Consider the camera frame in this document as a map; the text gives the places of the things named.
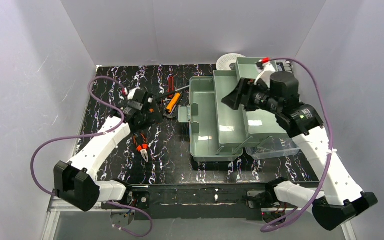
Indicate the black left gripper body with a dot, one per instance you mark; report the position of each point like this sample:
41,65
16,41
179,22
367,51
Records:
149,108

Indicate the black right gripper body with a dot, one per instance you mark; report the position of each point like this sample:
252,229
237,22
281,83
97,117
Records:
243,96

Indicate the orange black cutting pliers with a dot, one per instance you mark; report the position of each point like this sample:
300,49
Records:
141,145

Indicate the translucent lid green toolbox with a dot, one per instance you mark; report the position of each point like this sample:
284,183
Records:
220,134

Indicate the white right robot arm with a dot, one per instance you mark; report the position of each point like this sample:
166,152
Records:
338,198

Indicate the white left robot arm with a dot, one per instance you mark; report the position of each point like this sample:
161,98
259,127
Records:
75,181

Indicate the orange utility knife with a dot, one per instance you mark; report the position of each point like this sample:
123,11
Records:
173,102

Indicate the white filament spool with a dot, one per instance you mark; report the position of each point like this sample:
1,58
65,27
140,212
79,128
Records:
228,61

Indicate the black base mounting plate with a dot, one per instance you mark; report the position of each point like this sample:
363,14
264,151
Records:
197,201

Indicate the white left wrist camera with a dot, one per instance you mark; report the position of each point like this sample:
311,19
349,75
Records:
140,95

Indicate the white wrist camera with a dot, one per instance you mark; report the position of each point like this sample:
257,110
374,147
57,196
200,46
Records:
265,69
140,95

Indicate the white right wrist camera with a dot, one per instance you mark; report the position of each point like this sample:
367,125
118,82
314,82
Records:
265,69

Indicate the red handle tool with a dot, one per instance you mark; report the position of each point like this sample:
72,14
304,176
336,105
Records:
171,84

